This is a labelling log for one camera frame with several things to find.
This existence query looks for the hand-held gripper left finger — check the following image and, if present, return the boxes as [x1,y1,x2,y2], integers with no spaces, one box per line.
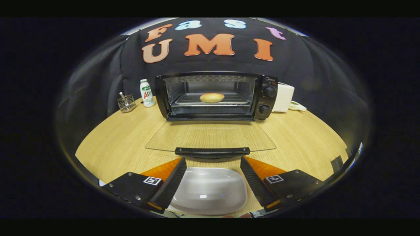
[102,157,187,214]

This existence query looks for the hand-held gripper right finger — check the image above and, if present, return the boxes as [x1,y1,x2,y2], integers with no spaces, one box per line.
[240,156,325,212]

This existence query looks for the black toaster oven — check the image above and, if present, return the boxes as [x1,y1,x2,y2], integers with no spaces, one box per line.
[145,71,279,162]

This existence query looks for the round brown bread bun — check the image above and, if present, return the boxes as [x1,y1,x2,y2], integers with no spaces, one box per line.
[199,93,225,103]

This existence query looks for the white bread toaster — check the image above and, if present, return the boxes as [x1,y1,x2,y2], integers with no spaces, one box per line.
[272,82,295,113]

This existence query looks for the white square plate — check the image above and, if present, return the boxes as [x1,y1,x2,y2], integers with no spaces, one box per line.
[169,167,248,216]

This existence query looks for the small dark block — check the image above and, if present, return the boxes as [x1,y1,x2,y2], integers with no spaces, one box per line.
[331,156,344,173]

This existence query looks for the white drink bottle green label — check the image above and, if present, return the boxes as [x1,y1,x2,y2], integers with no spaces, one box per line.
[140,79,156,108]

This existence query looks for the black backdrop cloth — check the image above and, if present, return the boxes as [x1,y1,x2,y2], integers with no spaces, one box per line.
[57,18,371,154]

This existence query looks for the wire mesh holder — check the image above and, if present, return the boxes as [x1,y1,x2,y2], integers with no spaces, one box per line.
[117,95,137,113]

